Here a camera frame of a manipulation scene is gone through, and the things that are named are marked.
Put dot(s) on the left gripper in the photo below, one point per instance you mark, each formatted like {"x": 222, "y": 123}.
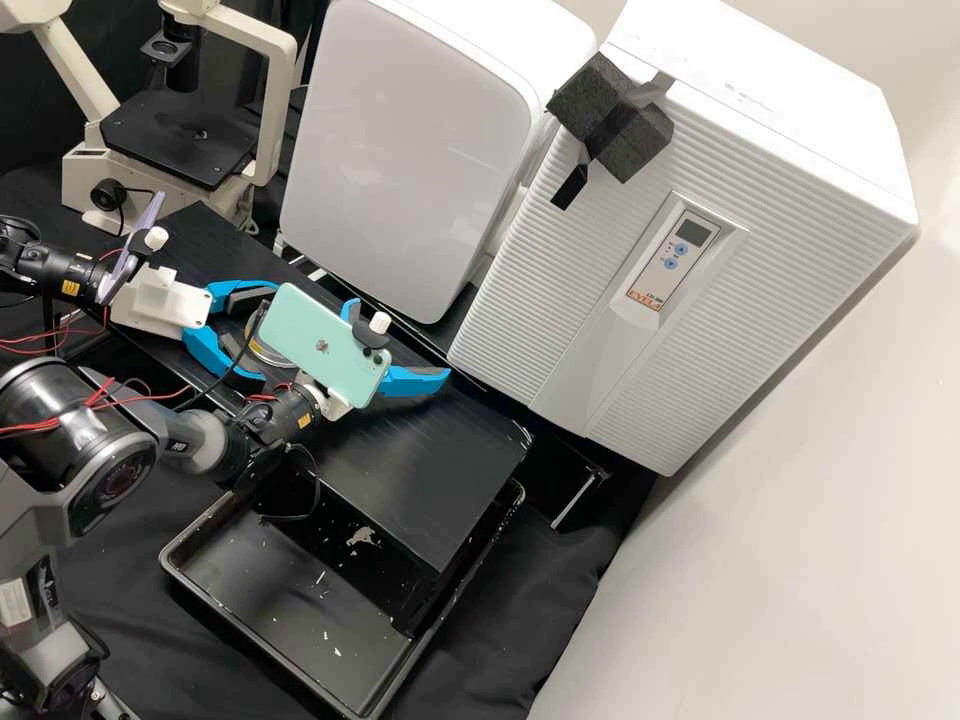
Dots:
{"x": 161, "y": 304}

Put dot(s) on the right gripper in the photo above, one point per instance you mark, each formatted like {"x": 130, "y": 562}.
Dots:
{"x": 334, "y": 403}

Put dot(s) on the petri dish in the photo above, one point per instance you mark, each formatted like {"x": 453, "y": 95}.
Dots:
{"x": 262, "y": 356}

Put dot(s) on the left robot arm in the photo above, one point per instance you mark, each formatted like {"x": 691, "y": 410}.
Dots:
{"x": 45, "y": 262}

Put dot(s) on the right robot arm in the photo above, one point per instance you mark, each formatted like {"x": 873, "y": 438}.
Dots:
{"x": 75, "y": 435}

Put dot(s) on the cream microscope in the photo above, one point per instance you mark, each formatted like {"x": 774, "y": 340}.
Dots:
{"x": 172, "y": 142}

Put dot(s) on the black platform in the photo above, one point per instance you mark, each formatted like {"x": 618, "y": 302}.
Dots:
{"x": 420, "y": 465}
{"x": 570, "y": 480}

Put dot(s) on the white box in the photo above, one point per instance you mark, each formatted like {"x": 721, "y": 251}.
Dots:
{"x": 405, "y": 150}

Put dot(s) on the black tray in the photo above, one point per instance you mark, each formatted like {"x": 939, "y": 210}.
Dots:
{"x": 300, "y": 585}

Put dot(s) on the incubator door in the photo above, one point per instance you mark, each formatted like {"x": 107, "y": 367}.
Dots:
{"x": 787, "y": 300}

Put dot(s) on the white incubator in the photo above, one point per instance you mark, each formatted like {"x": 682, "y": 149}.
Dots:
{"x": 750, "y": 60}

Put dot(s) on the right wrist camera phone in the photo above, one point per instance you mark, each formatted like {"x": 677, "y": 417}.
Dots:
{"x": 315, "y": 330}

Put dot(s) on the wrist camera phone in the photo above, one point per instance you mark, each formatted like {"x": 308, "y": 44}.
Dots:
{"x": 156, "y": 237}
{"x": 315, "y": 330}

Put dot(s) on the white rack frame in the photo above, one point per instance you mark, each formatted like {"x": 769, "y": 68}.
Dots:
{"x": 283, "y": 244}

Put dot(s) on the left wrist camera phone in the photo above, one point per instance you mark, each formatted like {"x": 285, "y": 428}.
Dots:
{"x": 156, "y": 237}

